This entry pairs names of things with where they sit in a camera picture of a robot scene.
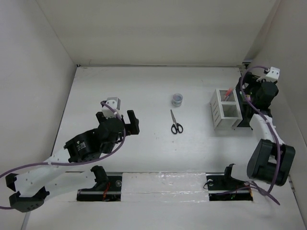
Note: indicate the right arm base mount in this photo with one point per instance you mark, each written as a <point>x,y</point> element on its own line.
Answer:
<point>221,186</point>

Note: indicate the white slotted organizer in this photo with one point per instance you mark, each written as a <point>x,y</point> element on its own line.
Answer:
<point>226,115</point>

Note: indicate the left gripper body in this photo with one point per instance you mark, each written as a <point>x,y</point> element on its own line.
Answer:
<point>101,117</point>

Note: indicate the black slotted organizer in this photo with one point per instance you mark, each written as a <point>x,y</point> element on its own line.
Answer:
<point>246,110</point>

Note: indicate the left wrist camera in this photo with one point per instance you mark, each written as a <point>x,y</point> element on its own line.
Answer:
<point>111,107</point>

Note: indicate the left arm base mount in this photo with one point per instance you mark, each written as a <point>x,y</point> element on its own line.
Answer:
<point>107,187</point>

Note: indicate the jar of paper clips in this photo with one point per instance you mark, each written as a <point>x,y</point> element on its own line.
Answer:
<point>177,99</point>

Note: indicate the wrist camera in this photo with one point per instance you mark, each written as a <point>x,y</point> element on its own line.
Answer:
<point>111,107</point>
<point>270,74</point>

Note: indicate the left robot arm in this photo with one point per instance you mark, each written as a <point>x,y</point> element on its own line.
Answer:
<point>72,168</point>

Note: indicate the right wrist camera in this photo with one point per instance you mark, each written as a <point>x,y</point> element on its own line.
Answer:
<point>270,74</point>

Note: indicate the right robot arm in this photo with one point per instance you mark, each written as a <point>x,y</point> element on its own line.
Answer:
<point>272,159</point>

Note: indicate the black handled scissors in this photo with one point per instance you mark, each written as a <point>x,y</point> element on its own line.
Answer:
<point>176,128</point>

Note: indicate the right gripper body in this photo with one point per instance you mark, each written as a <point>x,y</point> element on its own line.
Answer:
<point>253,86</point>

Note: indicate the red pen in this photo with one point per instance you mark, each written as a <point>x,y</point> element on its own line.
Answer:
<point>229,96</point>

